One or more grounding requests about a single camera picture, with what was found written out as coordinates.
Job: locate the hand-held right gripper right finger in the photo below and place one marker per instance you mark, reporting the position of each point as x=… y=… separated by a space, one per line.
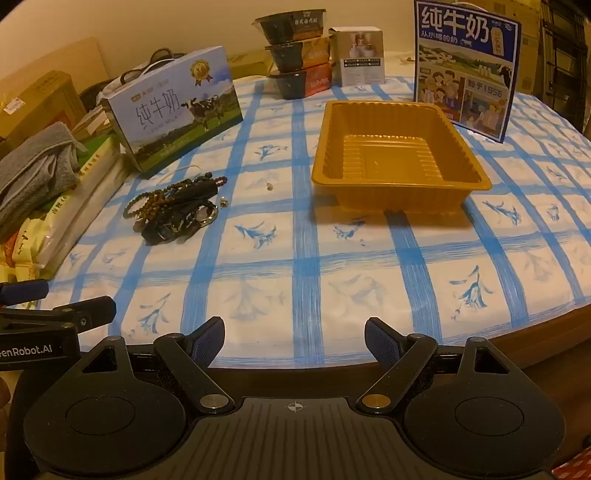
x=382 y=341

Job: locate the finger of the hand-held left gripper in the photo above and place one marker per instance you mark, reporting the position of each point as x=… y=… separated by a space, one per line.
x=87 y=311
x=23 y=291

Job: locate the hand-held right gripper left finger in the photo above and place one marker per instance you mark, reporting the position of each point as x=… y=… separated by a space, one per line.
x=207 y=341

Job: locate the black wristwatch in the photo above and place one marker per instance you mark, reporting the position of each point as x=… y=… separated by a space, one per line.
x=180 y=221

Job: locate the gold plastic tray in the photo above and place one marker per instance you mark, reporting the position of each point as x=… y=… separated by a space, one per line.
x=397 y=157

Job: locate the yellow snack packet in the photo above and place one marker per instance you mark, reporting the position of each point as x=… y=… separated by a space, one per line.
x=23 y=249

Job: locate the grey towel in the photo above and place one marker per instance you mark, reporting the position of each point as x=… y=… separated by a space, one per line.
x=37 y=170

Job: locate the green and white rice bag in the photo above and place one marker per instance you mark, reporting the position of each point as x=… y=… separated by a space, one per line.
x=87 y=184

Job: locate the large brown cardboard box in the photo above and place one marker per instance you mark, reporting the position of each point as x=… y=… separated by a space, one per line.
x=37 y=101

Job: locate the light blue milk gift box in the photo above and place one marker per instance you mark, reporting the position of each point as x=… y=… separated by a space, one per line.
x=175 y=110

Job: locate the red printed cloth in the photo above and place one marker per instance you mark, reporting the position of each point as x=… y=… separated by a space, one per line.
x=575 y=470

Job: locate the flat yellow cardboard box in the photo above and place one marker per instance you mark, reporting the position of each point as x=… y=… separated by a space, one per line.
x=249 y=62

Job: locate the tall blue milk carton box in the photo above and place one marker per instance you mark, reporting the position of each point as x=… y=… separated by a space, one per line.
x=461 y=69

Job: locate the small white product box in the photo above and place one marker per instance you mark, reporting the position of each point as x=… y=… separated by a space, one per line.
x=360 y=57

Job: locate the black food bowl yellow label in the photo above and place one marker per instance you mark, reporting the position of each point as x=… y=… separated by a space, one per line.
x=295 y=54

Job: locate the black food bowl dark label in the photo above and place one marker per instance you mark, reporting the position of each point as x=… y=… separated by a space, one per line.
x=286 y=26

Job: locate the open cardboard box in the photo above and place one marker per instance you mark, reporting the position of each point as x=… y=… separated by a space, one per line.
x=526 y=46

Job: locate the black folding ladder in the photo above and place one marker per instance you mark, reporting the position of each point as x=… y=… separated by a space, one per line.
x=568 y=69

